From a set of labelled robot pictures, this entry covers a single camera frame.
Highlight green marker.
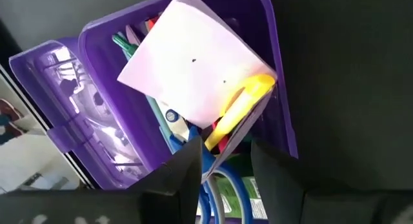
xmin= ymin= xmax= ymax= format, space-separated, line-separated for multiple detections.
xmin=111 ymin=33 xmax=140 ymax=57

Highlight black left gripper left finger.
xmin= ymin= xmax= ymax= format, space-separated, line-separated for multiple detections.
xmin=128 ymin=136 xmax=204 ymax=224

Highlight blue handled scissors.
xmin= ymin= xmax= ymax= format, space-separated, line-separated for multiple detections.
xmin=167 ymin=108 xmax=256 ymax=224

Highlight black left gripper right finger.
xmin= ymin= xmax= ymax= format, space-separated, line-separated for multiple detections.
xmin=250 ymin=141 xmax=306 ymax=224

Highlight green yellow crayon box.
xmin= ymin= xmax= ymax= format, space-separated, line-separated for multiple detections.
xmin=215 ymin=154 xmax=269 ymax=220

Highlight purple plastic pencil box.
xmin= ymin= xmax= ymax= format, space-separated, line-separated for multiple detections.
xmin=8 ymin=0 xmax=299 ymax=191

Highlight yellow highlighter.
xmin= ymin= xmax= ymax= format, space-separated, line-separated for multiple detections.
xmin=203 ymin=73 xmax=276 ymax=152

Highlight orange eraser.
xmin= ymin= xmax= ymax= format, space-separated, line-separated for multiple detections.
xmin=146 ymin=15 xmax=161 ymax=30

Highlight white glue stick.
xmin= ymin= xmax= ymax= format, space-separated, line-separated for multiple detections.
xmin=161 ymin=101 xmax=190 ymax=141

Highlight pale teal pen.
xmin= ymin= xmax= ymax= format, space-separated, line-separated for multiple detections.
xmin=145 ymin=94 xmax=176 ymax=148

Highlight white paper notes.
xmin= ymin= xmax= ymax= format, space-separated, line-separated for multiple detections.
xmin=116 ymin=0 xmax=278 ymax=130

